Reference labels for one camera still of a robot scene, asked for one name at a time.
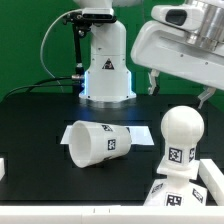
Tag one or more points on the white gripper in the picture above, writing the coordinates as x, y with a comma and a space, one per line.
163, 48

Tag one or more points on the white lamp bulb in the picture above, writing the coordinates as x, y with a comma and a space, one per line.
182, 127

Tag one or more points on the white lamp base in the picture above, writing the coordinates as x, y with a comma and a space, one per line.
177, 188

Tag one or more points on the white lamp shade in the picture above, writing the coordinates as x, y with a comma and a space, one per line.
91, 143

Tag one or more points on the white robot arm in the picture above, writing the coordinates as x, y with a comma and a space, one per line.
185, 41

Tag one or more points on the white paper sheet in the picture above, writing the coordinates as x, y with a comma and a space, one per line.
140, 135

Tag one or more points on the white right corner block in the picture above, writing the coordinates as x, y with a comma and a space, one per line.
213, 179

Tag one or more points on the white corner block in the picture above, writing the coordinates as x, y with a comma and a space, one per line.
2, 168
213, 179

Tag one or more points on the white left corner block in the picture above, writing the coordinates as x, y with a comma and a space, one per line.
2, 168

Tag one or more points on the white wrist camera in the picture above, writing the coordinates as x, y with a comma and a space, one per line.
185, 17

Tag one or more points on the black camera on stand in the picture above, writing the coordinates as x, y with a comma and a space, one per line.
81, 25

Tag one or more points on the white front border rail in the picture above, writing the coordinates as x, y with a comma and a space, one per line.
110, 215

